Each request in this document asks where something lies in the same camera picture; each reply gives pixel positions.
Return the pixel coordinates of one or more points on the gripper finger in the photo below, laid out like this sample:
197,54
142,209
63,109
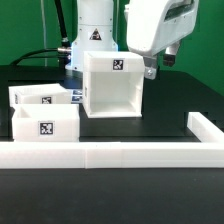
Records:
151,66
169,56

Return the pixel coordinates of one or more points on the white drawer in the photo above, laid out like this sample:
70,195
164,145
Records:
46,123
39,94

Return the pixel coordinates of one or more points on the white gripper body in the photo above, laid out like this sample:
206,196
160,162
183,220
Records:
153,25

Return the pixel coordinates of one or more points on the white front drawer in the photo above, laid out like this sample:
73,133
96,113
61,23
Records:
46,123

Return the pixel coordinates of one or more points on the white L-shaped fence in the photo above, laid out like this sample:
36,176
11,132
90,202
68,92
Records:
206,152

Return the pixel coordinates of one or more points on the white drawer cabinet box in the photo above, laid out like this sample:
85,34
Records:
112,84

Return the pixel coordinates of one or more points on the white marker sheet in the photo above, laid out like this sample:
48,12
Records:
76,96

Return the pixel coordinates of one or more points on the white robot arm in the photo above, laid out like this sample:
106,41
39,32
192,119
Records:
94,32

